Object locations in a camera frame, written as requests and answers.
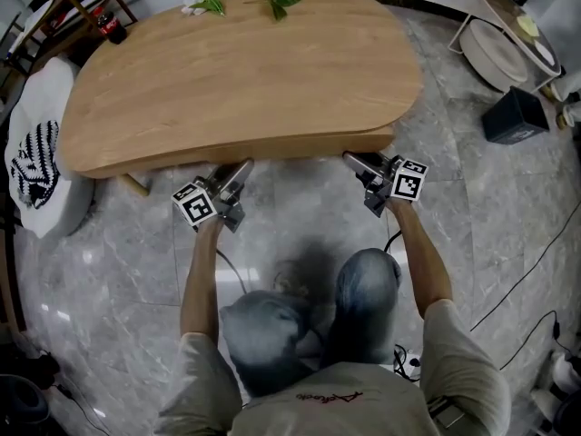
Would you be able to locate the dark cola bottle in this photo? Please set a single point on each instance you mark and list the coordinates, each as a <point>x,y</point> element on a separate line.
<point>111,24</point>

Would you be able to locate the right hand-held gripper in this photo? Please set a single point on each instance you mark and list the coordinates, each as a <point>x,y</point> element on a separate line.
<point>399,182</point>

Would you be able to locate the person's right jeans leg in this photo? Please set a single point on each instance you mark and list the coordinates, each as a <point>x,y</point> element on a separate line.
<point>363,302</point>

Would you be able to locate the wooden coffee table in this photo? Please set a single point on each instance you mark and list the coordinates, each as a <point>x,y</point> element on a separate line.
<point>245,80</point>

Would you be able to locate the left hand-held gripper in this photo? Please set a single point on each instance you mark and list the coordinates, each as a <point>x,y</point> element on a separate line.
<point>199,205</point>

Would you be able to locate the white flower with leaves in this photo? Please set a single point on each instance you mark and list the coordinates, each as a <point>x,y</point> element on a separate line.
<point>204,3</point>

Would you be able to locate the yellow paper piece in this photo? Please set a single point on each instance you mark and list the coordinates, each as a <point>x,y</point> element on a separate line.
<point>527,27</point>

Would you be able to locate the white upholstered stool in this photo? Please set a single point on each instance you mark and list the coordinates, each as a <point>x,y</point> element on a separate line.
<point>45,98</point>

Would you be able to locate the person's right forearm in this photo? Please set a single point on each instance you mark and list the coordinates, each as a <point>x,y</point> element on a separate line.
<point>420,261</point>

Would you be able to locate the white power strip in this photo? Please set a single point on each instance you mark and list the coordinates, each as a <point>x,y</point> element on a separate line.
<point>409,361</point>

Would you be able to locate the grey box on waist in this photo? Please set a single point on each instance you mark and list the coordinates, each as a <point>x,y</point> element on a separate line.
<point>447,411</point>

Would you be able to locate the white floor appliance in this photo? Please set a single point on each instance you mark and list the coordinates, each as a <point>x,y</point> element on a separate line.
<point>560,389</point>

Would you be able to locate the black and white patterned cloth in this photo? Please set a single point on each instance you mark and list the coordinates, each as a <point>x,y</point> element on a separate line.
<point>35,166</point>

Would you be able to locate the black box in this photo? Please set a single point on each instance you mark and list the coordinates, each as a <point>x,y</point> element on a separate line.
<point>515,116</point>

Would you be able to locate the person's jeans leg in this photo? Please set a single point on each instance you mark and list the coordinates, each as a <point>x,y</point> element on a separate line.
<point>363,302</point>
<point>268,339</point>

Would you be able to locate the person's beige shirt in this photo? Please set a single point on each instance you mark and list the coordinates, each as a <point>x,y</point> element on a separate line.
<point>345,402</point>

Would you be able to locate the white round side table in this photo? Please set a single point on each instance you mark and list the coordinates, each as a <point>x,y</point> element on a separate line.
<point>495,52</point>

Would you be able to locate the wooden frame rack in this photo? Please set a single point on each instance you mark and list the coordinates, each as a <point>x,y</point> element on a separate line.
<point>72,2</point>

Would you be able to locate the black round floor device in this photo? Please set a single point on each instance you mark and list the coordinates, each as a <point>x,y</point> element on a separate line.
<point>22,393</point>

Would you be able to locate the person's left forearm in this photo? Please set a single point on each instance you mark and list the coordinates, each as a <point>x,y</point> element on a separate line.
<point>202,280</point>

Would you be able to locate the person's left jeans leg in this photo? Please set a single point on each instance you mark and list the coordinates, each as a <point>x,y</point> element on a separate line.
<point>268,339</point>

